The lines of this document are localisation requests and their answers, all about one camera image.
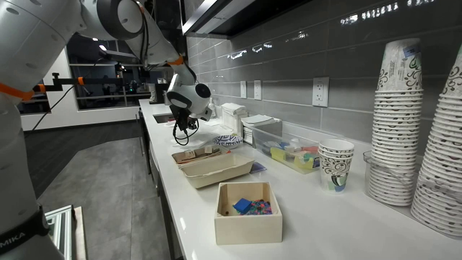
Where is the coffee machine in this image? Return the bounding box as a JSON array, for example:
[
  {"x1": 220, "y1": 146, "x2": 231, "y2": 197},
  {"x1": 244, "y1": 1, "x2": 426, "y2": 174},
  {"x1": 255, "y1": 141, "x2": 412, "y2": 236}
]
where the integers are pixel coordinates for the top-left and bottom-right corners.
[{"x1": 146, "y1": 83, "x2": 171, "y2": 106}]

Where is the heap of brown packets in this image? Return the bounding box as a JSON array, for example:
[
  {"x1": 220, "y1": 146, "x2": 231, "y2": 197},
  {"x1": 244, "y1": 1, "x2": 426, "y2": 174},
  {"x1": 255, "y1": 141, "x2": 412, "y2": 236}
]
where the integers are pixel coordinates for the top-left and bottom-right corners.
[{"x1": 175, "y1": 146, "x2": 223, "y2": 164}]

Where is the white napkin dispenser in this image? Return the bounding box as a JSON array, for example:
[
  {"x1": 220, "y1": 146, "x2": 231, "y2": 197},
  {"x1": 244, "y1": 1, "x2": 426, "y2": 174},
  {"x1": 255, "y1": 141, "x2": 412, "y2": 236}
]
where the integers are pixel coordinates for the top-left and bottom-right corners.
[{"x1": 221, "y1": 103, "x2": 249, "y2": 135}]

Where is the blue patterned bowl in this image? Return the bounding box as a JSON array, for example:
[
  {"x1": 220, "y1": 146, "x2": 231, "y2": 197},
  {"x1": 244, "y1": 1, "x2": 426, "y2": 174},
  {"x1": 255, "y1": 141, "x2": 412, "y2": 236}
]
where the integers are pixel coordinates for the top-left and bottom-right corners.
[{"x1": 213, "y1": 135, "x2": 243, "y2": 150}]

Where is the empty beige tray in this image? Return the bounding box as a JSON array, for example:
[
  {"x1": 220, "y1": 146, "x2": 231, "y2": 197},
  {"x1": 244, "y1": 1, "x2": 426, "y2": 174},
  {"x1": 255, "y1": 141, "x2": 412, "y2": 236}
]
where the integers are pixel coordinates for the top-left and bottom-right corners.
[{"x1": 179, "y1": 153, "x2": 255, "y2": 189}]

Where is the stack of white napkins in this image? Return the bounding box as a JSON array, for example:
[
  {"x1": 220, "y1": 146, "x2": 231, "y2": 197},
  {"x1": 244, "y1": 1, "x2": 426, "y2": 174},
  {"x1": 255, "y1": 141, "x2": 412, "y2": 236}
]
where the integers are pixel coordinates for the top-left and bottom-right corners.
[{"x1": 241, "y1": 114, "x2": 282, "y2": 145}]

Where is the window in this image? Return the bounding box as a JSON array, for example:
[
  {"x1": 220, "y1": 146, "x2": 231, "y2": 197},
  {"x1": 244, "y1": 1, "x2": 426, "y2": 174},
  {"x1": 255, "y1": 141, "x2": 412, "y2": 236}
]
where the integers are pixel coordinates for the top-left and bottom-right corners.
[{"x1": 66, "y1": 33, "x2": 171, "y2": 111}]

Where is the blue block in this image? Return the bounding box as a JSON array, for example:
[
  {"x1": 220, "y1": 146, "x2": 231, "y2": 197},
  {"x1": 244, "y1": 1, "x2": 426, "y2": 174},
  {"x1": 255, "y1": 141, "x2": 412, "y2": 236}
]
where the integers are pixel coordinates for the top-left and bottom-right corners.
[{"x1": 232, "y1": 198, "x2": 253, "y2": 215}]

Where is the clear plastic bin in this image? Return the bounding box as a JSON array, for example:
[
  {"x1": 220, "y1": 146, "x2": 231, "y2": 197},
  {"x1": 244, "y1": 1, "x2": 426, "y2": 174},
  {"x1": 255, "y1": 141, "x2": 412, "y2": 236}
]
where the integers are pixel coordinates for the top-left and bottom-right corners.
[{"x1": 251, "y1": 123, "x2": 323, "y2": 175}]

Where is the range hood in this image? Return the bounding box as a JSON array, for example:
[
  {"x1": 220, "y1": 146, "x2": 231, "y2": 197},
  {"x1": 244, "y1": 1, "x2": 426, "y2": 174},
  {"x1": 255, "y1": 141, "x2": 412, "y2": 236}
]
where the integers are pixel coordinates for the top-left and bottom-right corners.
[{"x1": 182, "y1": 0, "x2": 313, "y2": 40}]

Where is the heap of colourful packets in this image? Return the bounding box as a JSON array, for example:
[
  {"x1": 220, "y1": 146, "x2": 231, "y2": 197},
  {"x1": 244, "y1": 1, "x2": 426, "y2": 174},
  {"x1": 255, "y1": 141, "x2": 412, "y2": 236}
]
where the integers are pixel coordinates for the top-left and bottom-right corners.
[{"x1": 261, "y1": 141, "x2": 320, "y2": 170}]

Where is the heap of colourful beads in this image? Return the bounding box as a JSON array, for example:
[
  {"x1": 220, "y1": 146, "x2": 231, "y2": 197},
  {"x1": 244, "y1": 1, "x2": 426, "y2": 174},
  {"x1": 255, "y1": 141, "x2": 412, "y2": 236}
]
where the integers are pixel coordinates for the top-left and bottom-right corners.
[{"x1": 245, "y1": 199, "x2": 273, "y2": 216}]

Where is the wooden box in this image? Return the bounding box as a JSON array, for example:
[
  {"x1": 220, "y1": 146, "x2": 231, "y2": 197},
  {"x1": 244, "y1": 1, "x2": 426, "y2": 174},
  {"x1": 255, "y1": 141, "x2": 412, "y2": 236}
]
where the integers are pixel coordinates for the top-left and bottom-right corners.
[{"x1": 214, "y1": 181, "x2": 283, "y2": 246}]

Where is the short stack of paper cups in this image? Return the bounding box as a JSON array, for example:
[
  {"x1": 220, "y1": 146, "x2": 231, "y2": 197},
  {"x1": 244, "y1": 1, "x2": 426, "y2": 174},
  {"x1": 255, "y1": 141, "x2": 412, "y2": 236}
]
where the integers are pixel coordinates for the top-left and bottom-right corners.
[{"x1": 318, "y1": 139, "x2": 355, "y2": 194}]

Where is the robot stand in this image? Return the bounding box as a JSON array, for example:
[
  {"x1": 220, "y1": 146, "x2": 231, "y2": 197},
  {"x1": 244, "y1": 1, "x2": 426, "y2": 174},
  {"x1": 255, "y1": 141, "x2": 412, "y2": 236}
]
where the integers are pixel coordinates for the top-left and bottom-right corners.
[{"x1": 44, "y1": 205, "x2": 88, "y2": 260}]

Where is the clear cup holder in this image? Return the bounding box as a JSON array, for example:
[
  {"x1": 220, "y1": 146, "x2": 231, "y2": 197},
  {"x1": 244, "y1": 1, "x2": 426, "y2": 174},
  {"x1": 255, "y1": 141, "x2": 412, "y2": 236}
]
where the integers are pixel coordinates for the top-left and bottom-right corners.
[{"x1": 363, "y1": 151, "x2": 423, "y2": 207}]

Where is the tall stack of paper cups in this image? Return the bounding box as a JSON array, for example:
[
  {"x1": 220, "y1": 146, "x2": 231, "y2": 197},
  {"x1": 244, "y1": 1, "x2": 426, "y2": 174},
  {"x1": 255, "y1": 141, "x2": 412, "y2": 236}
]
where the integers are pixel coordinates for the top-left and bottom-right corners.
[
  {"x1": 411, "y1": 43, "x2": 462, "y2": 239},
  {"x1": 367, "y1": 38, "x2": 424, "y2": 207}
]

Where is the camera on mount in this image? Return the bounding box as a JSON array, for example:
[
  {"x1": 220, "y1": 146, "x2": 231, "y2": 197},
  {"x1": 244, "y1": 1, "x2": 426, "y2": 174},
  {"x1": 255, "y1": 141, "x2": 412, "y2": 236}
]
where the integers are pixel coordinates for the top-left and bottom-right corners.
[{"x1": 32, "y1": 49, "x2": 140, "y2": 93}]

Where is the black cable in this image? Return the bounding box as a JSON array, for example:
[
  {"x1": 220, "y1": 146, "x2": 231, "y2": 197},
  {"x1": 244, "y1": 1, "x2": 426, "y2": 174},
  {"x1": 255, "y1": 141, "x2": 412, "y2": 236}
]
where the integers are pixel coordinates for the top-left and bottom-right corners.
[{"x1": 31, "y1": 85, "x2": 77, "y2": 132}]

